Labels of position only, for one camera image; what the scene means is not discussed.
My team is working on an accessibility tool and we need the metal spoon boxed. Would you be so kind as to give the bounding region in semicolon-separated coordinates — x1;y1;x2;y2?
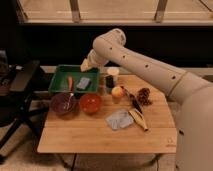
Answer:
65;93;74;110

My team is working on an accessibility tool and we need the red bowl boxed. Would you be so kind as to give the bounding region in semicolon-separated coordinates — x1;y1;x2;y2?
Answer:
79;93;102;114

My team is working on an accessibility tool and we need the blue grey cloth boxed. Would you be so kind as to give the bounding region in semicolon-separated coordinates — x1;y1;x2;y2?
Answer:
106;109;134;130

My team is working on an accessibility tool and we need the red yellow apple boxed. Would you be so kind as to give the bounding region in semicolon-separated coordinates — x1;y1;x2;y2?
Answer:
111;86;124;98

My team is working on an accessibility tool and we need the black handled knife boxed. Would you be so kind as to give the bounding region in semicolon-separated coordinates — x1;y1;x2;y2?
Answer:
121;86;143;114

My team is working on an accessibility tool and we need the blue sponge in tray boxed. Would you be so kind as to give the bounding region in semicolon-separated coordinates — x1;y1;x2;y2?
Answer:
76;77;90;90

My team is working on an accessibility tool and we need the white cup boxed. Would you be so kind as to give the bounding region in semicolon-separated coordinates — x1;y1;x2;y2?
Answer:
107;67;120;84

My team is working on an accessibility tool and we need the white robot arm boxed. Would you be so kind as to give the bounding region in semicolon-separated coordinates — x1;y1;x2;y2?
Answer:
80;28;213;171

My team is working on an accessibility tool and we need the yellow banana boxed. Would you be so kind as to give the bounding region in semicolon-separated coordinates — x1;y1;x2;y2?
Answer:
129;108;148;131

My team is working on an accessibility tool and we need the wooden folding table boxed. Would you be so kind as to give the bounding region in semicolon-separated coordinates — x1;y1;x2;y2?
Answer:
37;75;177;153

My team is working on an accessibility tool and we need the black office chair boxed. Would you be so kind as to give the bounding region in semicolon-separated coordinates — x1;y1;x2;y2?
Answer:
0;49;51;164

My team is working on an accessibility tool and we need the brown pine cone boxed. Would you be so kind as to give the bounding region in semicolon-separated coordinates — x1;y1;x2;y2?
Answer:
137;88;152;106

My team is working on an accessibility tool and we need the purple bowl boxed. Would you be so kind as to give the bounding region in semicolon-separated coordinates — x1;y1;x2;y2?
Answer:
49;92;77;115

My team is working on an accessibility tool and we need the green plastic tray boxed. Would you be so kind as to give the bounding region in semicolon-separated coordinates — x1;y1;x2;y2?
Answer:
48;65;100;94

